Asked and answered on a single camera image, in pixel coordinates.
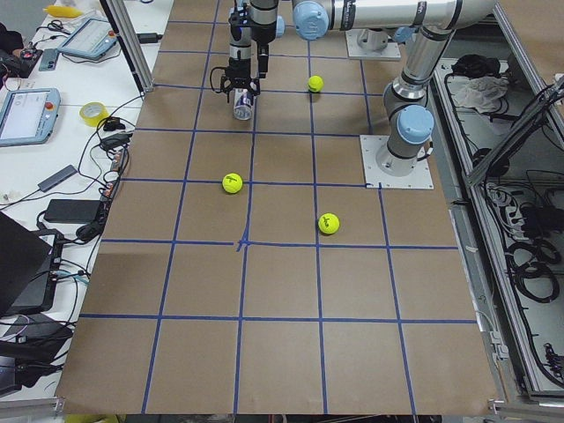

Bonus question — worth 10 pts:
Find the grey usb hub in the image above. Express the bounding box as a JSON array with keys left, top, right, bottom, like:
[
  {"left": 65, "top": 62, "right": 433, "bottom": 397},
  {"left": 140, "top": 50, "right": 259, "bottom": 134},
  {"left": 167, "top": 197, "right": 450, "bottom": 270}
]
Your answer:
[{"left": 38, "top": 165, "right": 78, "bottom": 193}]

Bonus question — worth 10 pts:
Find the tennis ball near table centre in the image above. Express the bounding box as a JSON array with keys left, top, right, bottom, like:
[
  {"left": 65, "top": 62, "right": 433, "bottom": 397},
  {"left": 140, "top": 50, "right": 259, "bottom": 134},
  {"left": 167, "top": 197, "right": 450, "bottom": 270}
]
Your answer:
[{"left": 222, "top": 173, "right": 243, "bottom": 194}]

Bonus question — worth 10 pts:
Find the black power adapter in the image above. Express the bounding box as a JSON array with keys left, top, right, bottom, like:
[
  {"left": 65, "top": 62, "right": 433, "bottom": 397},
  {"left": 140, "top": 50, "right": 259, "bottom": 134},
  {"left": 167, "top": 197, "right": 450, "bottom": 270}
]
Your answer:
[{"left": 44, "top": 199, "right": 100, "bottom": 224}]

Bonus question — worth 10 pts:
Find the tennis ball middle of row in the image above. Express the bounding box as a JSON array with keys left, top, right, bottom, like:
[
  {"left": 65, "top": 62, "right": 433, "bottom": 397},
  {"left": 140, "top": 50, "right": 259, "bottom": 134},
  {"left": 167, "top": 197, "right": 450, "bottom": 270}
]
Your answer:
[{"left": 308, "top": 75, "right": 324, "bottom": 93}]

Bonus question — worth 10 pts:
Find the far blue teach pendant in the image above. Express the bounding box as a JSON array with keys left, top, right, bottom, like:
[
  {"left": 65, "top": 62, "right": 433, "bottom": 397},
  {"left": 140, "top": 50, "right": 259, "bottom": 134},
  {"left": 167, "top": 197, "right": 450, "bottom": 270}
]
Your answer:
[{"left": 56, "top": 18, "right": 117, "bottom": 60}]

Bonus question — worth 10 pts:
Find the near blue teach pendant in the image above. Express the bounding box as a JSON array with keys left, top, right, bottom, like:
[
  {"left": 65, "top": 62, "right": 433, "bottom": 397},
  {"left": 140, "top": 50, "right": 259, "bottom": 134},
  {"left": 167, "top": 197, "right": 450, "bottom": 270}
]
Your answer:
[{"left": 1, "top": 88, "right": 61, "bottom": 147}]

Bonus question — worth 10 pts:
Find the clear tennis ball can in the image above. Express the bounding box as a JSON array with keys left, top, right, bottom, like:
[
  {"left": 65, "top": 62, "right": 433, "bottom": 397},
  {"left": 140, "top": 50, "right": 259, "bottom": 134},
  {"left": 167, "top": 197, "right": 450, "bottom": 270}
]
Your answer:
[{"left": 233, "top": 88, "right": 254, "bottom": 121}]

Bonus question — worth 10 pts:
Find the black laptop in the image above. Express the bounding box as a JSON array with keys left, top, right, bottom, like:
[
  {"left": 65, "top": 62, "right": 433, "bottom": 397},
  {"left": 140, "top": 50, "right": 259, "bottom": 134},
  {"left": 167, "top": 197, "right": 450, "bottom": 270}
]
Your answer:
[{"left": 1, "top": 214, "right": 63, "bottom": 317}]

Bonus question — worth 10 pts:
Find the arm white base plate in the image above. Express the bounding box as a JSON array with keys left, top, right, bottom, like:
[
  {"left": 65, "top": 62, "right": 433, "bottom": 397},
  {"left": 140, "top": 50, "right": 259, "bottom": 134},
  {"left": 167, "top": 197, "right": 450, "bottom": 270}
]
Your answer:
[
  {"left": 345, "top": 29, "right": 401, "bottom": 62},
  {"left": 360, "top": 135, "right": 434, "bottom": 189}
]

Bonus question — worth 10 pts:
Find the tennis ball near base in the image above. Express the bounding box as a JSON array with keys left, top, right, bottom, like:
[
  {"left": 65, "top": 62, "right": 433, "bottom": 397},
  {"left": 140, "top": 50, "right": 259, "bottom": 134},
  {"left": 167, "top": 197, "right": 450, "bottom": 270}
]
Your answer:
[{"left": 317, "top": 212, "right": 340, "bottom": 235}]

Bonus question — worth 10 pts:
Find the white crumpled cloth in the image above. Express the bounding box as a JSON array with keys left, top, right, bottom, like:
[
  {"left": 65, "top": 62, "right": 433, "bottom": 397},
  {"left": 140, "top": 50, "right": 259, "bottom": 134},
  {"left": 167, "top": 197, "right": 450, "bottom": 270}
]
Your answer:
[{"left": 453, "top": 76, "right": 509, "bottom": 114}]

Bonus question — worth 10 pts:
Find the yellow tape roll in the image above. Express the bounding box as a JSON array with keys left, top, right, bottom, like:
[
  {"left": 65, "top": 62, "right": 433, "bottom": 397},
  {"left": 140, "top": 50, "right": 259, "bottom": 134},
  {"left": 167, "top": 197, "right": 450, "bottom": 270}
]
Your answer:
[{"left": 79, "top": 101, "right": 109, "bottom": 128}]

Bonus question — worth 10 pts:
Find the aluminium frame post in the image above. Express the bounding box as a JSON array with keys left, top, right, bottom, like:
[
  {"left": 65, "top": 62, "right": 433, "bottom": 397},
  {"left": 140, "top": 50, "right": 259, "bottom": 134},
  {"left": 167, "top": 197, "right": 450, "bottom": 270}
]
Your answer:
[{"left": 100, "top": 0, "right": 153, "bottom": 94}]

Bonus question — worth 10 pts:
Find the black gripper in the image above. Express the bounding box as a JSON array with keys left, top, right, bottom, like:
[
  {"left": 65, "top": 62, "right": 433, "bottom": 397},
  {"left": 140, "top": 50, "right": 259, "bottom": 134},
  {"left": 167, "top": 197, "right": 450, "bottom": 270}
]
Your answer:
[
  {"left": 249, "top": 0, "right": 286, "bottom": 46},
  {"left": 219, "top": 44, "right": 270, "bottom": 102}
]

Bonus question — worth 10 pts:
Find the blue teach pendant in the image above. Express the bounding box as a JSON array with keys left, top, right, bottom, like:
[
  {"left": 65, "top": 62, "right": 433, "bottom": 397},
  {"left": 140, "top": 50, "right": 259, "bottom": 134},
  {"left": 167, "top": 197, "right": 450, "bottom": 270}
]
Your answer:
[
  {"left": 56, "top": 18, "right": 117, "bottom": 60},
  {"left": 1, "top": 88, "right": 61, "bottom": 147}
]

